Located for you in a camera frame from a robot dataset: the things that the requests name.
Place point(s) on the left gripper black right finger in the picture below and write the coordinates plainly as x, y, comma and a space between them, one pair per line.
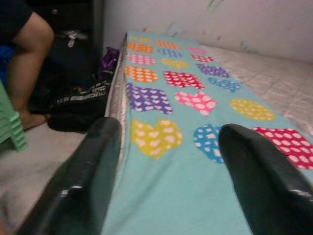
266, 181

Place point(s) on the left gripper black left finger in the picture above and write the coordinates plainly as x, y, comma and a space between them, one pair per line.
80, 181

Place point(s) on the black bag white lettering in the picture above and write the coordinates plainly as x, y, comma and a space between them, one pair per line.
78, 105

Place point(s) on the green plastic stool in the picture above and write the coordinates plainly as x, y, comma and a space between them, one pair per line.
13, 127

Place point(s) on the teal blanket coloured hearts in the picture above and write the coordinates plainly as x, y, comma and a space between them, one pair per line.
176, 176

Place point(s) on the grey quilted mattress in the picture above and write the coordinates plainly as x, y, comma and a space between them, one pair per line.
274, 76

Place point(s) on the purple plastic bag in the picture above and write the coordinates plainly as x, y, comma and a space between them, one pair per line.
108, 61

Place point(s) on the person in blue shirt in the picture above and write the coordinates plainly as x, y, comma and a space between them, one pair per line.
27, 49

